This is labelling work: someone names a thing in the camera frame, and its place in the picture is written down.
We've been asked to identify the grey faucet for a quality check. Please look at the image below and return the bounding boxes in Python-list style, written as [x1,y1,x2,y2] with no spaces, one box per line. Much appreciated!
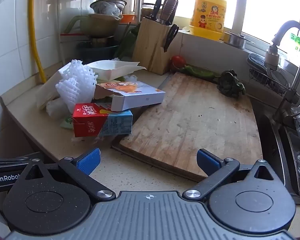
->
[265,20,300,128]

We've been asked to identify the steel bowl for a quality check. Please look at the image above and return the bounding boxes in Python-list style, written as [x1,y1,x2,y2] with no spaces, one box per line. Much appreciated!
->
[90,0,127,15]

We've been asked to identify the steel sink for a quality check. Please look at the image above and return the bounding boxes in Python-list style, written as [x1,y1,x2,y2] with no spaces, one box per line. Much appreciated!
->
[250,97,300,205]

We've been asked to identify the white cardboard box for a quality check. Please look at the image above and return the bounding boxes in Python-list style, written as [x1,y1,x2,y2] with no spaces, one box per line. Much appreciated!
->
[36,69,65,109]

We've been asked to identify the glass jar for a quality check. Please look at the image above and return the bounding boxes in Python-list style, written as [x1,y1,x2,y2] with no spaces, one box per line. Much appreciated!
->
[141,3,157,18]

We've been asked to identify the dark leafy vegetable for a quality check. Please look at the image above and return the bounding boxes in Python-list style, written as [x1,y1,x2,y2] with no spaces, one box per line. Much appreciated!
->
[217,70,246,97]

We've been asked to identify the yellow detergent bottle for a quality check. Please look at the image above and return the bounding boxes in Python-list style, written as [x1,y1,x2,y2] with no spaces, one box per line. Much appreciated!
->
[189,0,227,41]

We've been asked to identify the yellow pipe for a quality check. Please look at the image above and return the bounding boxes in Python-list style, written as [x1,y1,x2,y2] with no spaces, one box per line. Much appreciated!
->
[27,0,47,84]

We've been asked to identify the steel cup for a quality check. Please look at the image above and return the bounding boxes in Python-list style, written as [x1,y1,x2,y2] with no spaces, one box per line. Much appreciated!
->
[224,31,255,50]

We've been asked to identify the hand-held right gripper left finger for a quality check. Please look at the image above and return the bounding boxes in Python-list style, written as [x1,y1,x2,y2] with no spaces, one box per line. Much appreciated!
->
[21,148,116,202]

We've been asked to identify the olive green handled bowl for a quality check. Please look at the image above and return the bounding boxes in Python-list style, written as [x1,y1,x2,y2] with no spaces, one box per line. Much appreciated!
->
[64,13,123,37]

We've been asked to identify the orange and white box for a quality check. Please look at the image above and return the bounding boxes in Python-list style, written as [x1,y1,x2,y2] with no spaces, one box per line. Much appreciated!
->
[94,80,166,112]

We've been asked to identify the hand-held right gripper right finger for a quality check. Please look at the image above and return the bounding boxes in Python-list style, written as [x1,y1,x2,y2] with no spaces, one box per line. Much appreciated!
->
[182,149,278,202]

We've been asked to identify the green pepper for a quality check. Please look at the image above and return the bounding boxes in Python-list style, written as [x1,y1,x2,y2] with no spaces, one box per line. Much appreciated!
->
[179,65,220,80]

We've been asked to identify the red tomato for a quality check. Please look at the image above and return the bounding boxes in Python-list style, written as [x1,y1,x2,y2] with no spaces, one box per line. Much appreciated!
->
[170,55,187,72]

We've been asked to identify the dark scouring pad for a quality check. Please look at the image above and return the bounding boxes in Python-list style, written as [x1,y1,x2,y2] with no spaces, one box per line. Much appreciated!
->
[247,52,268,68]

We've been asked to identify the brown-handled knife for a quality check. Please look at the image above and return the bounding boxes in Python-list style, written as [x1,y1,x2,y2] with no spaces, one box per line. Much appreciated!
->
[160,0,178,26]

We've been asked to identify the teal plastic basin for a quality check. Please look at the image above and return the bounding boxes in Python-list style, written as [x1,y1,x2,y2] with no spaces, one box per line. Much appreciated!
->
[76,41,120,61]

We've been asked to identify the red drink carton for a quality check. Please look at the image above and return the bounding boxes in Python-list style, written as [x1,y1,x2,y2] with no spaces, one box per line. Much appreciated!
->
[72,102,133,138]

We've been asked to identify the black-handled knife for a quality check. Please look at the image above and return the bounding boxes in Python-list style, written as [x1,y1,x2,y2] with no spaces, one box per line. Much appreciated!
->
[150,0,165,21]

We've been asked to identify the orange bowl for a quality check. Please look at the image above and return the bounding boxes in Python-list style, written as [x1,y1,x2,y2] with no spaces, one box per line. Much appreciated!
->
[120,14,136,23]

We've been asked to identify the black scissors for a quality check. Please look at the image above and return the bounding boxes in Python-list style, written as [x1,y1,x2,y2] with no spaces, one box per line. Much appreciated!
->
[164,24,180,53]

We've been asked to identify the wooden knife block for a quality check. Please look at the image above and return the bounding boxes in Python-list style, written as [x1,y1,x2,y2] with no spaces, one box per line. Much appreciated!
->
[132,17,177,75]

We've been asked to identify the wooden cutting board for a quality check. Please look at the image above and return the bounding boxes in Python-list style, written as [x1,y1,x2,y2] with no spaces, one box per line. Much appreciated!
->
[119,72,263,178]

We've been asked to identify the wire sink rack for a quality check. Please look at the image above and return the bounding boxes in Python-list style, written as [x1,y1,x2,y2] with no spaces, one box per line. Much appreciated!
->
[249,65,290,91]

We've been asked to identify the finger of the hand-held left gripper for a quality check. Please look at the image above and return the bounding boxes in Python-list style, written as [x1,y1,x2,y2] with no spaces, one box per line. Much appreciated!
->
[0,149,42,167]

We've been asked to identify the white paper box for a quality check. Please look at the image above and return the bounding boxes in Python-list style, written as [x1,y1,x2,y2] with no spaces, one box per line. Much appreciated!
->
[86,59,147,81]

